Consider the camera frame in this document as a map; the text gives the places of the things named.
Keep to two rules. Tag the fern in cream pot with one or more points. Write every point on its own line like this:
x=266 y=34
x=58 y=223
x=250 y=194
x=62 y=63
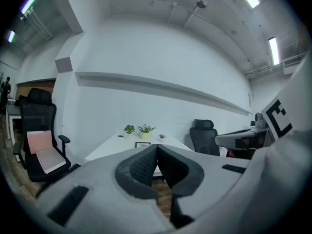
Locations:
x=145 y=133

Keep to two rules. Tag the black mesh office chair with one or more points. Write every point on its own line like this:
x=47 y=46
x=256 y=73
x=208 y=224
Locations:
x=36 y=111
x=204 y=138

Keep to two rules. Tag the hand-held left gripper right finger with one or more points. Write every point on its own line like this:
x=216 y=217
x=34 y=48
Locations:
x=209 y=179

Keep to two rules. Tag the small green potted plant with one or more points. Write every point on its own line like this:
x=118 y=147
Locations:
x=129 y=129

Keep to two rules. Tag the pink folder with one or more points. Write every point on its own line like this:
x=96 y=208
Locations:
x=39 y=141

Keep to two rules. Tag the grey wall panel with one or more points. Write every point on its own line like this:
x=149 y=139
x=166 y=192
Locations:
x=64 y=64

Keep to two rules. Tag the round ceiling detector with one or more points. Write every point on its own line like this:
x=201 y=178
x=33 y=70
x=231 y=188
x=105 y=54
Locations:
x=201 y=3

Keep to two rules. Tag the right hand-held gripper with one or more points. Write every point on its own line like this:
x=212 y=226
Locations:
x=278 y=169

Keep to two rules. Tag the black picture frame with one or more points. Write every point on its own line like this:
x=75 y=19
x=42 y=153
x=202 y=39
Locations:
x=143 y=144

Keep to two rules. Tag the white side desk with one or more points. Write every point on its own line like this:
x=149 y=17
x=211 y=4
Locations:
x=12 y=111

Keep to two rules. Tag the tiny purple potted plant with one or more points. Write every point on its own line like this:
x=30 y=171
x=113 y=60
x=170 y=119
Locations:
x=161 y=137

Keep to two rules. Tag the grey desk camera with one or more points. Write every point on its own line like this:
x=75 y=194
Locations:
x=259 y=121

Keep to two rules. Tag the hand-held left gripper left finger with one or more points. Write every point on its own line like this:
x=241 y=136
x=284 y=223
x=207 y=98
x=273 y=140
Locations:
x=102 y=194

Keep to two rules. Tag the white shallow box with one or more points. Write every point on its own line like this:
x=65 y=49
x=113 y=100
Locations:
x=51 y=160

